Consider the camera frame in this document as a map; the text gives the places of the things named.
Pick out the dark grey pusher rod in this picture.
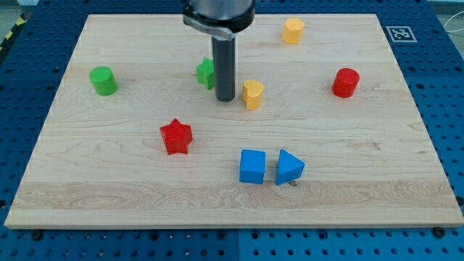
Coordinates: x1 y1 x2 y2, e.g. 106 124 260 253
211 37 236 102

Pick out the green star block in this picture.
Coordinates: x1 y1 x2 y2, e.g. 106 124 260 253
196 58 215 89

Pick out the red star block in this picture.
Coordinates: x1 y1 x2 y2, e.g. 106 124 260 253
159 118 193 155

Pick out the yellow heart block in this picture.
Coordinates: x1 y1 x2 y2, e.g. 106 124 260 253
242 80 265 111

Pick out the yellow hexagon block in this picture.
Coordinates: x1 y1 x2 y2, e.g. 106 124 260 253
282 18 305 44

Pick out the blue cube block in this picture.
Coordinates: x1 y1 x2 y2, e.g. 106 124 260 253
239 149 266 184

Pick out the green cylinder block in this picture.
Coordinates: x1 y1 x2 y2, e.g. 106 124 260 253
89 66 117 96

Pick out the red cylinder block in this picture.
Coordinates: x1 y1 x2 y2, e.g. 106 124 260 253
331 67 360 98

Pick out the wooden board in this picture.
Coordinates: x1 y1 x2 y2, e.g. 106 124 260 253
5 14 463 230

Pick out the blue triangle block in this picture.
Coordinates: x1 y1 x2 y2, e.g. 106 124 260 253
275 149 305 186

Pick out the white fiducial marker tag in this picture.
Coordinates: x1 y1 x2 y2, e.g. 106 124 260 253
386 25 417 43

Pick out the white cable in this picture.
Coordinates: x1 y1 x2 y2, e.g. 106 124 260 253
442 10 464 38

